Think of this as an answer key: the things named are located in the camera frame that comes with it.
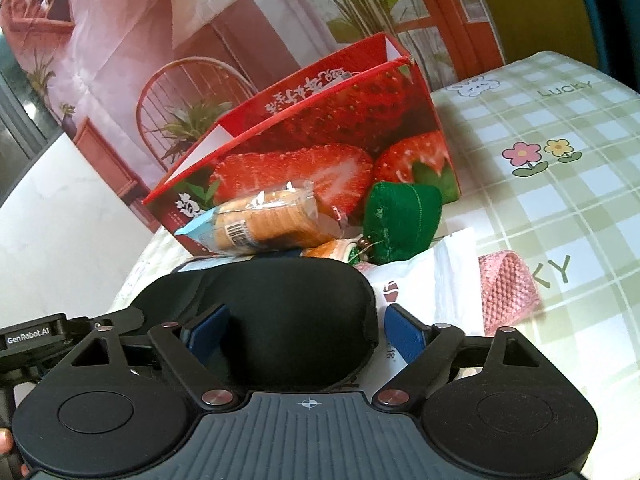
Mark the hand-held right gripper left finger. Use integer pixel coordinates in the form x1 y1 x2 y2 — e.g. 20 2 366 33
70 304 239 410

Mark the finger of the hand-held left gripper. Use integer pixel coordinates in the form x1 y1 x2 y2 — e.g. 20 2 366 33
67 306 151 350

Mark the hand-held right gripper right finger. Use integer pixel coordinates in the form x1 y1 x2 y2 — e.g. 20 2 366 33
375 303 548 411

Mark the white face mask packet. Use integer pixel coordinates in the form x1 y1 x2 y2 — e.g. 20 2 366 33
357 226 485 392

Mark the black eye mask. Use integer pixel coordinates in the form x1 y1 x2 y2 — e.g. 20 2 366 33
131 255 379 392

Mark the pink knitted cloth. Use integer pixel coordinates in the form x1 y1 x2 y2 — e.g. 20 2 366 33
477 249 544 337

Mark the orange white snack packet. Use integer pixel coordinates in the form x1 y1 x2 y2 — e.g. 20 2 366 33
300 239 359 264

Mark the green fabric sachet with tassel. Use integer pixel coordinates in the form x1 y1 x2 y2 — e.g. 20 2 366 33
349 182 444 267

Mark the clear biscuit packet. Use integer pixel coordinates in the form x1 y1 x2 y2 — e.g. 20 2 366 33
174 180 351 254

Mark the red strawberry print box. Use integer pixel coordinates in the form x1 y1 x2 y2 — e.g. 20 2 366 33
142 32 461 257

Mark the person's left hand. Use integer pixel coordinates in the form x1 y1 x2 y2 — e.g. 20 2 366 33
0 429 32 480

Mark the teal curtain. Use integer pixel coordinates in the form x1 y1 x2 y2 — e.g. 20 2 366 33
565 0 640 92

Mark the grey window frame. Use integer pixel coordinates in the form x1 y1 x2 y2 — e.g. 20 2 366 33
0 30 62 202

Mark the printed wall tapestry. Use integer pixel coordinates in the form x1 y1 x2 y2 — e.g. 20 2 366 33
0 0 507 235

